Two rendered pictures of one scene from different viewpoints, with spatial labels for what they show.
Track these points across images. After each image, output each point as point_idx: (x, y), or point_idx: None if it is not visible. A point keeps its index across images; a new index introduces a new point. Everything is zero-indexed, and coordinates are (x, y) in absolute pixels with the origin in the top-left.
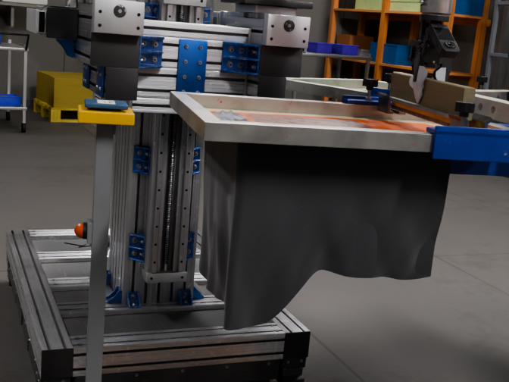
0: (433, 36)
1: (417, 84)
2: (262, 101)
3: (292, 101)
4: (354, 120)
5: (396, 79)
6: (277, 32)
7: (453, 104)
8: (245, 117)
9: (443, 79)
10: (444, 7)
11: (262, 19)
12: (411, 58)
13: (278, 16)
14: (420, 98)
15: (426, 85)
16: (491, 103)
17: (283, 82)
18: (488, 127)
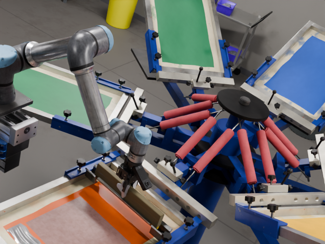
0: (137, 175)
1: (125, 192)
2: (27, 200)
3: (43, 191)
4: (79, 194)
5: (101, 170)
6: (20, 136)
7: (151, 218)
8: (32, 233)
9: (135, 185)
10: (143, 159)
11: (8, 128)
12: (119, 176)
13: (21, 129)
14: (124, 197)
15: (128, 192)
16: (146, 170)
17: (19, 154)
18: (152, 197)
